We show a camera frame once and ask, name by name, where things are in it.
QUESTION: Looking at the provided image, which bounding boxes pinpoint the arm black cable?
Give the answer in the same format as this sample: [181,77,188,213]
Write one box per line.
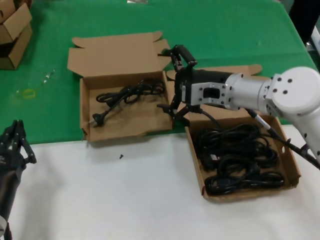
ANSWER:
[2,221,13,240]
[199,107,320,172]

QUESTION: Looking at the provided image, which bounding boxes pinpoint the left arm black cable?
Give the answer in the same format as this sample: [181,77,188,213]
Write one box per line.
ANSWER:
[2,221,13,240]

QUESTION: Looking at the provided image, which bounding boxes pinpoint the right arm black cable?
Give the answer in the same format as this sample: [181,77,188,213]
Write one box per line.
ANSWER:
[199,107,320,172]

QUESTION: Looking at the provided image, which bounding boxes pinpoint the black coiled power cable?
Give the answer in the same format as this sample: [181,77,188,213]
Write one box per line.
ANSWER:
[196,123,262,171]
[216,143,279,177]
[204,171,286,196]

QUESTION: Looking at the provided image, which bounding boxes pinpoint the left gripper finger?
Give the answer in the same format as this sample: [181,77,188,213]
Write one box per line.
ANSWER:
[16,119,38,165]
[0,119,19,154]

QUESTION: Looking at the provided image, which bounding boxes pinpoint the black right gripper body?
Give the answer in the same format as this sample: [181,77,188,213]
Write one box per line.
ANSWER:
[174,69,234,104]

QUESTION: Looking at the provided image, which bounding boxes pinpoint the stacked cardboard box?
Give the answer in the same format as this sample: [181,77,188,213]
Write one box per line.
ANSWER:
[0,23,33,70]
[0,0,17,25]
[0,2,33,45]

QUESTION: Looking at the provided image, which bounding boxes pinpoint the torn-edged open cardboard box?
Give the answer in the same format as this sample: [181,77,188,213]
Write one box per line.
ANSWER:
[66,31,175,143]

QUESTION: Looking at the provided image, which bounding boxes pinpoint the white debris scraps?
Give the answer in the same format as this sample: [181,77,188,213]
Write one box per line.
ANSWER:
[41,68,57,85]

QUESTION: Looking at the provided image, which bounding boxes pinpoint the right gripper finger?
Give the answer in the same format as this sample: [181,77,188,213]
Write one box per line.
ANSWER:
[156,96,203,124]
[160,44,198,74]

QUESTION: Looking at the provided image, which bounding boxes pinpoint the black power cable with plug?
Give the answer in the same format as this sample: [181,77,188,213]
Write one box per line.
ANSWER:
[90,78,166,128]

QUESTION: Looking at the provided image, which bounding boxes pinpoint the green tablecloth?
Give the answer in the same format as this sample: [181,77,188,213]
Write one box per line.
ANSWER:
[0,0,320,148]

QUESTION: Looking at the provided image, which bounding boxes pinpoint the white tube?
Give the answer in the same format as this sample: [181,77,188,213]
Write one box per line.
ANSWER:
[309,29,320,55]

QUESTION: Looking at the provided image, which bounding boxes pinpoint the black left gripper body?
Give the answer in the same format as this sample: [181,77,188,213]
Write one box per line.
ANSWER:
[0,148,27,219]

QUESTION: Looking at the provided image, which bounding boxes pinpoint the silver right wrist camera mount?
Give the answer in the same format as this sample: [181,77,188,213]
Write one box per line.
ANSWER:
[191,81,229,106]

